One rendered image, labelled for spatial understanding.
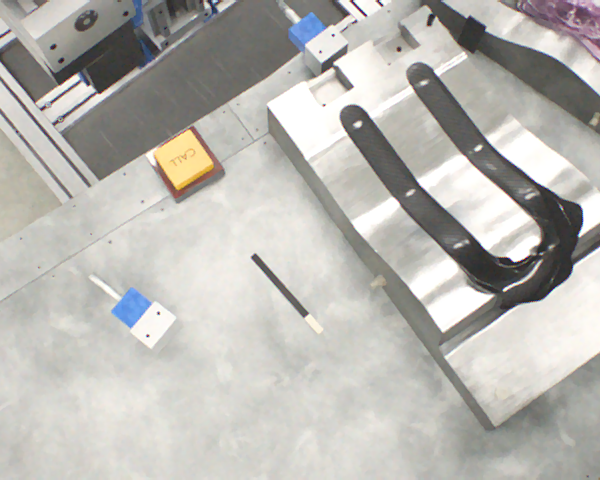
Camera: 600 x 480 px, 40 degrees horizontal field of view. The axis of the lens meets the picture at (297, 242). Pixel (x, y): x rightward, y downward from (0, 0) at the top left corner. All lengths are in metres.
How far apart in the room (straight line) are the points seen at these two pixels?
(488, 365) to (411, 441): 0.14
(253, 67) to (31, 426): 1.03
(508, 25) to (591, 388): 0.50
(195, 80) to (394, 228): 0.94
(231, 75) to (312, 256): 0.83
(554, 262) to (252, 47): 1.03
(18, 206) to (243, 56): 0.65
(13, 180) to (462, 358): 1.35
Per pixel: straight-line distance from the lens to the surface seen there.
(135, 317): 1.09
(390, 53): 1.17
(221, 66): 1.90
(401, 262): 1.01
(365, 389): 1.10
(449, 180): 1.08
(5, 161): 2.14
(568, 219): 1.05
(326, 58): 1.17
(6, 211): 2.10
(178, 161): 1.14
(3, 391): 1.16
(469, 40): 1.25
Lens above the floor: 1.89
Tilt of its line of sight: 75 degrees down
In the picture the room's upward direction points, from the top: straight up
